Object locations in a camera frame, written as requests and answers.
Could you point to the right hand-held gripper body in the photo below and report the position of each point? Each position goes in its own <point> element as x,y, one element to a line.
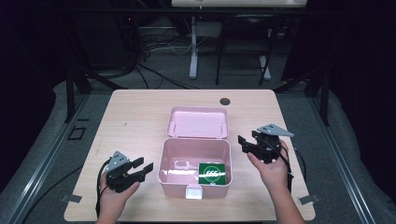
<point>267,147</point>

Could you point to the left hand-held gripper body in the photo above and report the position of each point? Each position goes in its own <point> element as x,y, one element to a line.
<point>117,174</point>

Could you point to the pink storage box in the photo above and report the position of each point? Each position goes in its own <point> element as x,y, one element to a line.
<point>186,155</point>

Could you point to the green card packet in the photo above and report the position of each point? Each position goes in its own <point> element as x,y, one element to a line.
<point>211,174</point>

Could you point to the person's left hand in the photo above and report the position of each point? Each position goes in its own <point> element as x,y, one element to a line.
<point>112,200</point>

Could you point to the person's right hand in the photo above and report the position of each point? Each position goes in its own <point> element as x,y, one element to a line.
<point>275,175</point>

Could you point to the dark round table grommet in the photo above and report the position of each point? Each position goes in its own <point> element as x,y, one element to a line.
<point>224,101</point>

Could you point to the black metal chair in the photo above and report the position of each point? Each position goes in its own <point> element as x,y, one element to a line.
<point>246,34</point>

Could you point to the white desk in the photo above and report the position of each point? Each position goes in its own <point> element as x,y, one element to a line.
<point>236,3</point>

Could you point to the grey metal table bracket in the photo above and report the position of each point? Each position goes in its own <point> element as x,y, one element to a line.
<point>308,199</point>
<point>71,198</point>

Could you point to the aluminium floor rail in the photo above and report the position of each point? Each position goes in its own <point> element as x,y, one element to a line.
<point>342,165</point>
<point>43,165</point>

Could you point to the black frame post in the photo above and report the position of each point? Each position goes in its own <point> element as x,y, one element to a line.
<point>325,99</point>
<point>69,96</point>

